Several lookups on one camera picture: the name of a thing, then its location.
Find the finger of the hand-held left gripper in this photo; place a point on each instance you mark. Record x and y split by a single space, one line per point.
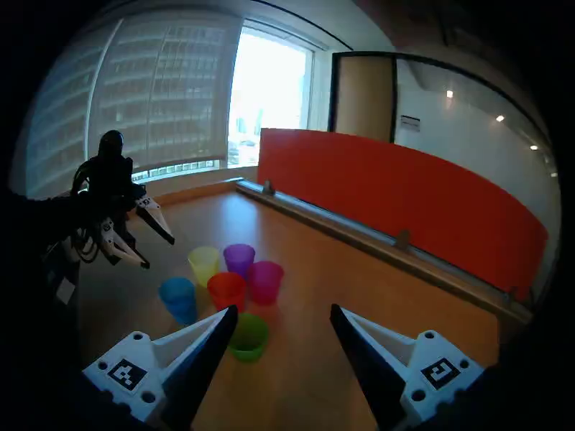
117 247
155 215

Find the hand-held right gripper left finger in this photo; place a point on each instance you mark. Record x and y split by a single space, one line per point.
148 363

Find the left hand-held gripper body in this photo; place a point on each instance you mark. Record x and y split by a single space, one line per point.
108 177

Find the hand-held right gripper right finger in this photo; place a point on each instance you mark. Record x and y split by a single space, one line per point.
404 359

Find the person's left forearm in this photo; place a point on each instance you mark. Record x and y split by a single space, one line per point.
40 224

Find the yellow plastic cup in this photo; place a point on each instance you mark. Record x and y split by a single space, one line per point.
204 265

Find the blue plastic cup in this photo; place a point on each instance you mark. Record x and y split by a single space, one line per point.
179 298

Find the purple plastic cup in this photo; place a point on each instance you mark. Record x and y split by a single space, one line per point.
239 260

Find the green plastic cup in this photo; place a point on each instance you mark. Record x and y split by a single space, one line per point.
249 339

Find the red plastic cup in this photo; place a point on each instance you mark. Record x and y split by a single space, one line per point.
227 292

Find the pink plastic cup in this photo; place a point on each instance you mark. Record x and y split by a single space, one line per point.
266 282

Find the red desk screen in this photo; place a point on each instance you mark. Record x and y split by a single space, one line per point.
404 215

